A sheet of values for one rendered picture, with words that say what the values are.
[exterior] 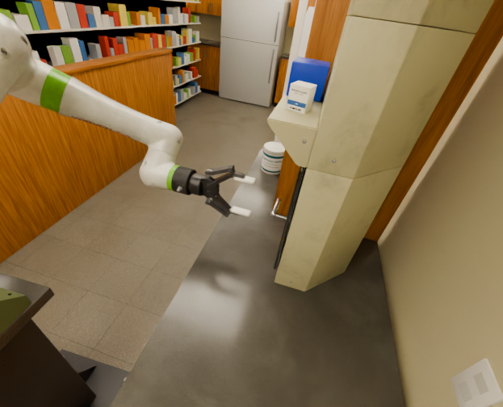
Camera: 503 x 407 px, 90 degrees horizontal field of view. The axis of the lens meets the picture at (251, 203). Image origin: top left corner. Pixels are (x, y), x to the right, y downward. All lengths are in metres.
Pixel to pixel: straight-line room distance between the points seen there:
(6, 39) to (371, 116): 0.77
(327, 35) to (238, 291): 0.85
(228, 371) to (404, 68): 0.80
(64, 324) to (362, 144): 1.98
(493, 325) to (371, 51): 0.58
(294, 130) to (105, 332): 1.73
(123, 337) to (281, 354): 1.29
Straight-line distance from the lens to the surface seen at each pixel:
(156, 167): 0.91
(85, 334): 2.03
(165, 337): 0.85
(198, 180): 0.86
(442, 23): 0.63
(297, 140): 0.61
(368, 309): 1.02
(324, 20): 0.93
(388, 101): 0.59
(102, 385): 1.86
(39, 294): 1.05
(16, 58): 0.81
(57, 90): 0.94
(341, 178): 0.64
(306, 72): 0.78
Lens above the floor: 1.71
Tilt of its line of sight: 38 degrees down
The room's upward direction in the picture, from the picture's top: 8 degrees clockwise
